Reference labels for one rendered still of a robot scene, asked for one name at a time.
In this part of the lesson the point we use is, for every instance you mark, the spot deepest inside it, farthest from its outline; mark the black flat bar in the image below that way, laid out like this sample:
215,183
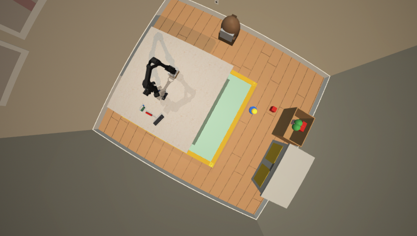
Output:
158,120

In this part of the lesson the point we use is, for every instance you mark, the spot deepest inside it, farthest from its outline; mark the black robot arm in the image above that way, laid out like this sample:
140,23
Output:
147,85

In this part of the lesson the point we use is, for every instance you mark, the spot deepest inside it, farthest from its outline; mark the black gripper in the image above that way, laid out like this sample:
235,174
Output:
155,90

